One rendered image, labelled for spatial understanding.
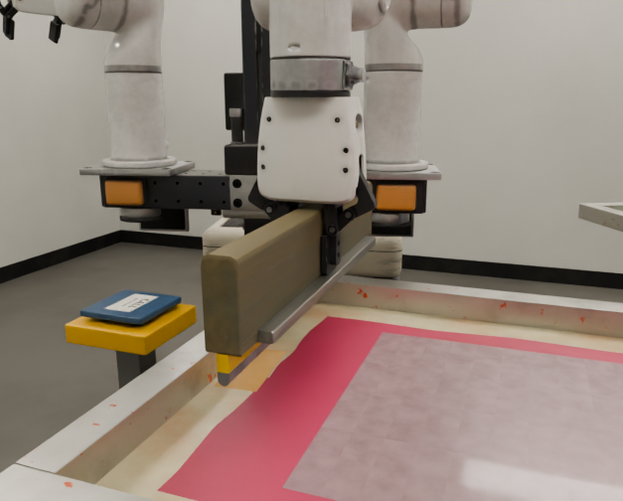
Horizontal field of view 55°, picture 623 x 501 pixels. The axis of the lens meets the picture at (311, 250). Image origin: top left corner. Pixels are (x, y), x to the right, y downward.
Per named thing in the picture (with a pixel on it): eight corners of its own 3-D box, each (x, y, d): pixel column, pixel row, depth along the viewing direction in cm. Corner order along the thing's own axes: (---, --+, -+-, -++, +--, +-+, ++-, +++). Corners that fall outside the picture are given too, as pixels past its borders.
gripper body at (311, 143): (373, 82, 57) (371, 197, 60) (275, 83, 61) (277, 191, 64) (352, 80, 50) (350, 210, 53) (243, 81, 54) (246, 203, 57)
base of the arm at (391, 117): (355, 161, 110) (356, 74, 106) (423, 162, 109) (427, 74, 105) (351, 171, 95) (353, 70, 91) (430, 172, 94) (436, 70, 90)
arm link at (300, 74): (374, 61, 57) (374, 91, 57) (288, 63, 60) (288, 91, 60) (353, 57, 50) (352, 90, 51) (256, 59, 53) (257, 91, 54)
